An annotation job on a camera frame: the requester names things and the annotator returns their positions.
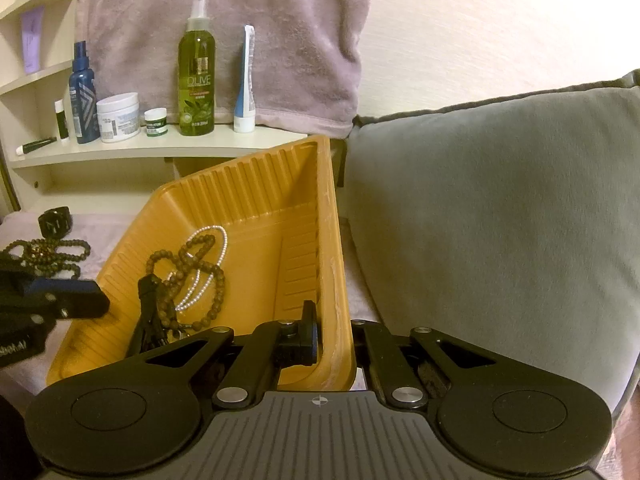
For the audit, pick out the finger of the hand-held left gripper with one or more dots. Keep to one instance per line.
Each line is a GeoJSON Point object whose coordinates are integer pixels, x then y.
{"type": "Point", "coordinates": [15, 272]}
{"type": "Point", "coordinates": [80, 302]}

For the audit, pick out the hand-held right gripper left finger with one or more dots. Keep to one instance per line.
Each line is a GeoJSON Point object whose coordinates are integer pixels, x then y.
{"type": "Point", "coordinates": [309, 330]}

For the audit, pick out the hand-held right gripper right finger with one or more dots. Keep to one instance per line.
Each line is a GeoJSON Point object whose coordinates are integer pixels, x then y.
{"type": "Point", "coordinates": [375, 345]}

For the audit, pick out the black wristwatch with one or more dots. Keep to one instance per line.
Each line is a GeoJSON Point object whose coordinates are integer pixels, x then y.
{"type": "Point", "coordinates": [54, 222]}

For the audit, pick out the orange plastic tray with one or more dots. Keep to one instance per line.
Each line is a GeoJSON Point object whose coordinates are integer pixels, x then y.
{"type": "Point", "coordinates": [240, 195]}

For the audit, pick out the dark green pen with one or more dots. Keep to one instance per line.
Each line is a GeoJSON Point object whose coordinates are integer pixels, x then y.
{"type": "Point", "coordinates": [40, 144]}

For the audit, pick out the white green lip balm stick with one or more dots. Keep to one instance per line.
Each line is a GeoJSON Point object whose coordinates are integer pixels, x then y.
{"type": "Point", "coordinates": [61, 125]}

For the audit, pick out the cream shelf unit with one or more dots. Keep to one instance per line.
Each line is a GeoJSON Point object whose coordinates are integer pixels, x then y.
{"type": "Point", "coordinates": [150, 150]}

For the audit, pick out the blue spray bottle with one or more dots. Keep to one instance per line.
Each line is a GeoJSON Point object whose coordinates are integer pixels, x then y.
{"type": "Point", "coordinates": [82, 105]}

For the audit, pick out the white cream jar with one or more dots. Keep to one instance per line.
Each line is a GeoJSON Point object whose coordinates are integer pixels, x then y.
{"type": "Point", "coordinates": [117, 120]}

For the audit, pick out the grey cushion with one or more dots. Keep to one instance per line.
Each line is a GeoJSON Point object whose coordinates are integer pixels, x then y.
{"type": "Point", "coordinates": [500, 210]}

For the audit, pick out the small green white jar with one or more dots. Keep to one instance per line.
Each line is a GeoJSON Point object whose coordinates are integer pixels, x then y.
{"type": "Point", "coordinates": [156, 127]}

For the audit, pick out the purple tube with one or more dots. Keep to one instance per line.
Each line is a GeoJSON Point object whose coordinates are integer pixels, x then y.
{"type": "Point", "coordinates": [32, 40]}

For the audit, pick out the white blue tube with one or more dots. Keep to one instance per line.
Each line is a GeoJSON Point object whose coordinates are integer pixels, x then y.
{"type": "Point", "coordinates": [245, 80]}

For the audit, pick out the green spray bottle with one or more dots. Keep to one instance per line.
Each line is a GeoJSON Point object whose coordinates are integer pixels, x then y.
{"type": "Point", "coordinates": [196, 70]}

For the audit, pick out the mauve hanging towel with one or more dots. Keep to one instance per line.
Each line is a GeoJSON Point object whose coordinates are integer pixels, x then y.
{"type": "Point", "coordinates": [300, 35]}

